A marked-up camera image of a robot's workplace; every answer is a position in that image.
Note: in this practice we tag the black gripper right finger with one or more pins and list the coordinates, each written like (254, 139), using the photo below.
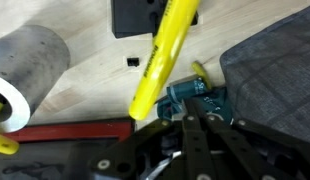
(261, 152)

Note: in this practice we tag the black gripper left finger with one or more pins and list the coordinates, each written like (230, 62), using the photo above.
(181, 143)

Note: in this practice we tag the yellow T-handle hex key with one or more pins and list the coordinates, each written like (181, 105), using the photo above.
(161, 62)

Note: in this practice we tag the black wedge key stand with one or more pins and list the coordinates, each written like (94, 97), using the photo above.
(141, 16)

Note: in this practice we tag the grey metal tin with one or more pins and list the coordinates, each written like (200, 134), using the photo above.
(32, 59)

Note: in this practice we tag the dark grey felt panel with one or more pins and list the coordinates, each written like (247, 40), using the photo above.
(268, 76)

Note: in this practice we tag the teal plastic bag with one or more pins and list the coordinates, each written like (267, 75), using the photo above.
(198, 88)

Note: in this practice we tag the red black microwave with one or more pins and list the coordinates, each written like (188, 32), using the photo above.
(61, 151)

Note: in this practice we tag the small black clip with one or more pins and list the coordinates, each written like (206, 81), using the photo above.
(133, 62)

